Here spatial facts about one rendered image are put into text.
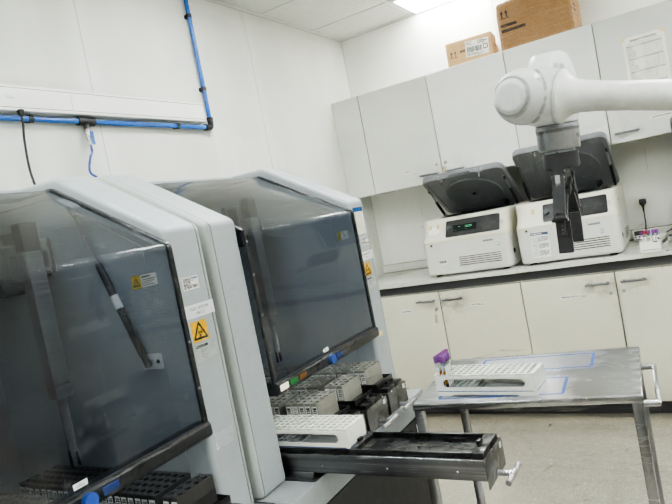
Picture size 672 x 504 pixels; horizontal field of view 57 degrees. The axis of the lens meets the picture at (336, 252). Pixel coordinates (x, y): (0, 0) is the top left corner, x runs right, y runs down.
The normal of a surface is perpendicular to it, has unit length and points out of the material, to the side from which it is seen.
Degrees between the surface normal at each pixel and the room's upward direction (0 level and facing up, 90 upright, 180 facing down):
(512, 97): 90
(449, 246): 90
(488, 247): 90
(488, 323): 90
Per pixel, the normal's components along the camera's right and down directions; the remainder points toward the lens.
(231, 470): 0.85, -0.14
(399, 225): -0.49, 0.15
